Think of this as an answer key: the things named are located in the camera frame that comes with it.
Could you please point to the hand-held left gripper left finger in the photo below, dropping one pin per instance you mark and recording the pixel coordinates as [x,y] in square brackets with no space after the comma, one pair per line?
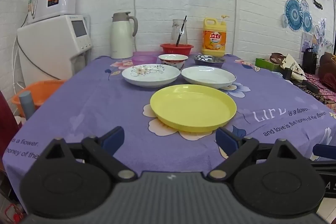
[114,138]

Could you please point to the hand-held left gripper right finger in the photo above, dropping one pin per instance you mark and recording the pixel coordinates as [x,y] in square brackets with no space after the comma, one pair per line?
[225,140]

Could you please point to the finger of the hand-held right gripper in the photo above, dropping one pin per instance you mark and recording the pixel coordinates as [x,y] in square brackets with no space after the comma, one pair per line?
[325,149]
[326,164]

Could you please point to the yellow plastic plate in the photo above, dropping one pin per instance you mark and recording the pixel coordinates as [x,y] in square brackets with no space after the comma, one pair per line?
[191,106]

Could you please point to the white plate with blue rim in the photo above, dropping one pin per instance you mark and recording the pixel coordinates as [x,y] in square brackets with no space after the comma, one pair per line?
[207,77]

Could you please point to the white floral plate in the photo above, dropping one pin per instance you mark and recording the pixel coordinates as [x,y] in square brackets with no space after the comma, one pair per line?
[149,75]

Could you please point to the stainless steel bowl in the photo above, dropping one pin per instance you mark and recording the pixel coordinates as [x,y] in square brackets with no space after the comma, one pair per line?
[210,60]

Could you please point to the purple floral tablecloth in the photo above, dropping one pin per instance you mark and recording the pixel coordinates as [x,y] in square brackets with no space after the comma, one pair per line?
[105,108]

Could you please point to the pink patterned cloth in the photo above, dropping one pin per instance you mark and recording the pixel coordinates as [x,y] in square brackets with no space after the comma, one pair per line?
[326,98]

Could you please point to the black power adapter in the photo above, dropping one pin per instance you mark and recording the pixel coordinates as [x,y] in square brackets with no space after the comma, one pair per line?
[311,86]

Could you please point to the brown bag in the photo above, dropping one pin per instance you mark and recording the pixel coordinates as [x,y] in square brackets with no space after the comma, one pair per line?
[328,66]

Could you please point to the orange plastic basin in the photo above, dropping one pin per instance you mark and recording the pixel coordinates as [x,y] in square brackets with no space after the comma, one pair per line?
[44,92]

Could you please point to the black charger block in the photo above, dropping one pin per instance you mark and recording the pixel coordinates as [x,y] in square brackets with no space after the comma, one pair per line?
[288,74]

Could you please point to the purple plastic bowl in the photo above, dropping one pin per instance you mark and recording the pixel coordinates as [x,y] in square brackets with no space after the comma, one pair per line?
[143,59]

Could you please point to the green box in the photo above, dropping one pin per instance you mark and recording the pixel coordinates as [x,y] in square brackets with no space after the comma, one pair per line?
[265,64]

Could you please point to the printed paper bag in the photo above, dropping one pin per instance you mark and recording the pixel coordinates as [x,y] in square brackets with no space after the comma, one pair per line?
[292,66]

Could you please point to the black bag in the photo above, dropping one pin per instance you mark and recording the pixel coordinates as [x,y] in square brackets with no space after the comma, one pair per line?
[309,61]

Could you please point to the grey cylinder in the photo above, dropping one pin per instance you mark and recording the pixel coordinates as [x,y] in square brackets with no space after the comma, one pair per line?
[26,104]

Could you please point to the brown pouch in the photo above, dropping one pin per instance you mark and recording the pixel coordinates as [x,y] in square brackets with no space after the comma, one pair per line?
[278,57]

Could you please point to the yellow detergent bottle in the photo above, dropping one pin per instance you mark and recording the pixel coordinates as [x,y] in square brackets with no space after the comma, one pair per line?
[214,40]

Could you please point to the white thermos jug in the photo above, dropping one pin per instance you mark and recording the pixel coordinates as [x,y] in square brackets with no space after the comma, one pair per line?
[120,37]

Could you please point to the red plastic basket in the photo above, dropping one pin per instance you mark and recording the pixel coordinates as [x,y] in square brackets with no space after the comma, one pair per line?
[176,50]

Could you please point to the dark red cloth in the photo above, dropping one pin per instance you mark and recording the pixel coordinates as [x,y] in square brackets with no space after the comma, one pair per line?
[6,121]

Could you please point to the white water dispenser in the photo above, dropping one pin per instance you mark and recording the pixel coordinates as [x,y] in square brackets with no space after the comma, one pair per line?
[47,50]

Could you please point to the clear glass jar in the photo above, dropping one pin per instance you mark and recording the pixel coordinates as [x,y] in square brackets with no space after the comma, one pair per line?
[174,32]

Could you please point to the medium blue paper fan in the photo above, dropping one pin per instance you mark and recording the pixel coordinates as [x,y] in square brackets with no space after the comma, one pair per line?
[307,22]

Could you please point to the large blue paper fan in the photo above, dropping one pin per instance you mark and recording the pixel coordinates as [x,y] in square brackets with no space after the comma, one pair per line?
[292,12]

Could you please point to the pale wall pictures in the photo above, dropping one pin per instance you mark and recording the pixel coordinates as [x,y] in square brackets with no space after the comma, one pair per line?
[319,35]

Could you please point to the black wall hook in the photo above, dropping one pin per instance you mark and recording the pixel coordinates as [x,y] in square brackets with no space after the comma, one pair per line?
[317,3]

